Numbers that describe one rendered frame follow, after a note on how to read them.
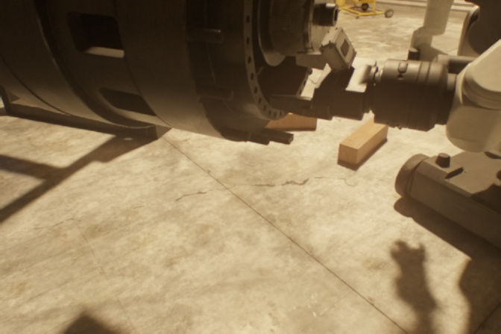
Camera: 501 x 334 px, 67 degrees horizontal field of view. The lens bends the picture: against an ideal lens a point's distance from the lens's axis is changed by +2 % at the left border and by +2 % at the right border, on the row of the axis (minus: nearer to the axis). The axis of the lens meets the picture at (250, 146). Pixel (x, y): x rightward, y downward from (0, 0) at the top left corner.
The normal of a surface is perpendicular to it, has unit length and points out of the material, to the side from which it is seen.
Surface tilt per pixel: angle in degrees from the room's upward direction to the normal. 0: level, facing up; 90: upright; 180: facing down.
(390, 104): 89
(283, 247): 0
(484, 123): 122
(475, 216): 90
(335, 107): 110
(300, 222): 0
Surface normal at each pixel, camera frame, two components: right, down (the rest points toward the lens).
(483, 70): -0.24, -0.52
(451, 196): -0.85, 0.25
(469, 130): -0.36, 0.84
